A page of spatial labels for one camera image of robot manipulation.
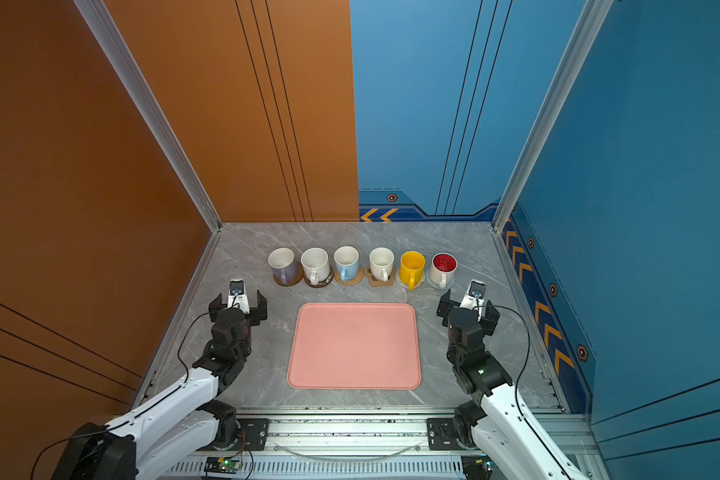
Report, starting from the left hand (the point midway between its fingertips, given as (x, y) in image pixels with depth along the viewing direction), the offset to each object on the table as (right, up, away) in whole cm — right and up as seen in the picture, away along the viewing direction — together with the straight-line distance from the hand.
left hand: (240, 292), depth 83 cm
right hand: (+61, 0, -5) cm, 61 cm away
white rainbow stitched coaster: (+47, 0, +19) cm, 51 cm away
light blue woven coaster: (+59, 0, +17) cm, 61 cm away
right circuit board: (+62, -39, -13) cm, 74 cm away
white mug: (+17, +7, +19) cm, 27 cm away
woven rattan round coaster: (+31, +1, +19) cm, 37 cm away
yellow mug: (+50, +6, +14) cm, 52 cm away
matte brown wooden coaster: (+11, +2, +19) cm, 22 cm away
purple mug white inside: (+6, +7, +19) cm, 22 cm away
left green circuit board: (+1, -40, -12) cm, 42 cm away
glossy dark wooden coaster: (+20, 0, +17) cm, 26 cm away
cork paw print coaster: (+39, +1, +17) cm, 43 cm away
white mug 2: (+40, +8, +17) cm, 44 cm away
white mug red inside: (+60, +5, +15) cm, 62 cm away
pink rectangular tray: (+32, -17, +5) cm, 36 cm away
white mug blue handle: (+28, +9, +17) cm, 34 cm away
